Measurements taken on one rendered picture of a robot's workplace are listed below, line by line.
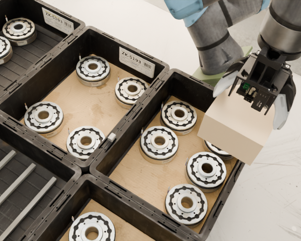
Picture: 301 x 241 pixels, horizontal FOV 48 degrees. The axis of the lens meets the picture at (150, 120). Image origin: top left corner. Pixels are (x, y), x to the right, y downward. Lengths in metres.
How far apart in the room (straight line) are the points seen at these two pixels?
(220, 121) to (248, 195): 0.47
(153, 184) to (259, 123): 0.34
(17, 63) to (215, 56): 0.63
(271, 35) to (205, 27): 0.59
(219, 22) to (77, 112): 0.51
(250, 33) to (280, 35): 2.21
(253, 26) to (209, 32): 1.70
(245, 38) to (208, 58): 1.53
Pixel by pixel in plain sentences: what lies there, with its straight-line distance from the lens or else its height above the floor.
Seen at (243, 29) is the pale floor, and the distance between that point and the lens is 2.73.
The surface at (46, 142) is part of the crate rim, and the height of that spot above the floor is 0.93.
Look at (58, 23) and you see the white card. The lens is 1.18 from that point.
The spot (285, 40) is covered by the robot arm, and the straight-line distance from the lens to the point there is 0.51.
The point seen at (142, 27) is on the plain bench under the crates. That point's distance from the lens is 1.46.
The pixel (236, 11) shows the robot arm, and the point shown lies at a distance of 1.11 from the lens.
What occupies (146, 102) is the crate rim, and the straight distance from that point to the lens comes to 0.89.
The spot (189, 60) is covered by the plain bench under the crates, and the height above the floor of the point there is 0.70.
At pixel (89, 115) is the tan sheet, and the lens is 0.99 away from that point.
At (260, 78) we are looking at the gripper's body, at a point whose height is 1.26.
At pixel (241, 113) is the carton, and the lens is 0.67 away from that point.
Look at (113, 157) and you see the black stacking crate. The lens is 0.86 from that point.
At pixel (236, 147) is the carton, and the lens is 0.67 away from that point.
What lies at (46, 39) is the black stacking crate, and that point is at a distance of 1.22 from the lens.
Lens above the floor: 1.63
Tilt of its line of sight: 55 degrees down
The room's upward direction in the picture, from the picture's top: 9 degrees clockwise
